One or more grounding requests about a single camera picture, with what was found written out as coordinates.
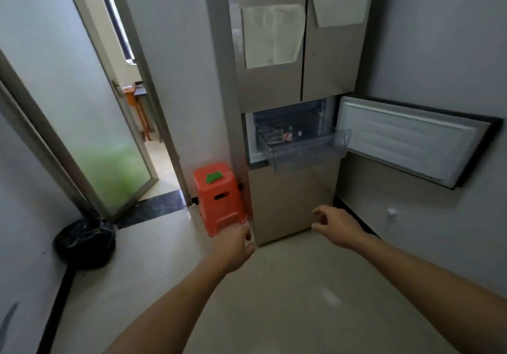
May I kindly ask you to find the orange wooden cabinet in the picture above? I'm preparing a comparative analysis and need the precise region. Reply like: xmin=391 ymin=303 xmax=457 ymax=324
xmin=123 ymin=85 xmax=153 ymax=141

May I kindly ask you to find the bright window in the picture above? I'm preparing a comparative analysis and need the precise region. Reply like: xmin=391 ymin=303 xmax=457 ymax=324
xmin=90 ymin=0 xmax=135 ymax=64

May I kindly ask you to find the person's right forearm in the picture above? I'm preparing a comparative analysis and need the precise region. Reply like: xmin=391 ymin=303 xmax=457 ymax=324
xmin=353 ymin=234 xmax=507 ymax=354

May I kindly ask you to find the person's left forearm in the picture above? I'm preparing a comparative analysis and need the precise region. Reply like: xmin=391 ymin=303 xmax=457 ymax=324
xmin=104 ymin=256 xmax=229 ymax=354

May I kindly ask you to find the wide paper sheet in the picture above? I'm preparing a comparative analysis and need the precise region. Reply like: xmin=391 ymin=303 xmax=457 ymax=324
xmin=241 ymin=4 xmax=306 ymax=70

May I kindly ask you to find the fridge compartment door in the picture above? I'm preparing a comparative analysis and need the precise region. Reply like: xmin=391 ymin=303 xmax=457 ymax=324
xmin=335 ymin=95 xmax=504 ymax=190

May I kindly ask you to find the person's right hand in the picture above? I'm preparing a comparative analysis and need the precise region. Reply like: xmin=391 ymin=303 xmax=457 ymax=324
xmin=312 ymin=205 xmax=369 ymax=251

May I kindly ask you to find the beige refrigerator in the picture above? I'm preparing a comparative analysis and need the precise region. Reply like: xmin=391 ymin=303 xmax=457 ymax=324
xmin=202 ymin=0 xmax=377 ymax=246

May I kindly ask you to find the frosted glass door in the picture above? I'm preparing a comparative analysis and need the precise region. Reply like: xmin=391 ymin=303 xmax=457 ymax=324
xmin=0 ymin=0 xmax=159 ymax=222
xmin=102 ymin=0 xmax=193 ymax=206

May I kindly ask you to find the orange plastic stool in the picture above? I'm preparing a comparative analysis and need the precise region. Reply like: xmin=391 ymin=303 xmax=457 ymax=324
xmin=193 ymin=162 xmax=248 ymax=238

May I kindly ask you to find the clear fridge drawer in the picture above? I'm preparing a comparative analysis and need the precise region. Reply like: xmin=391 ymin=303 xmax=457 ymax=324
xmin=256 ymin=122 xmax=352 ymax=173

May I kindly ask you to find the black trash bag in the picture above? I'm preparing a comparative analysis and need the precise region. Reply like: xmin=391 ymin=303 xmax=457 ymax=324
xmin=52 ymin=217 xmax=118 ymax=271

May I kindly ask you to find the person's left hand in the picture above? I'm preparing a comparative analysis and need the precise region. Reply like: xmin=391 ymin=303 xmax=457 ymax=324
xmin=212 ymin=223 xmax=256 ymax=274

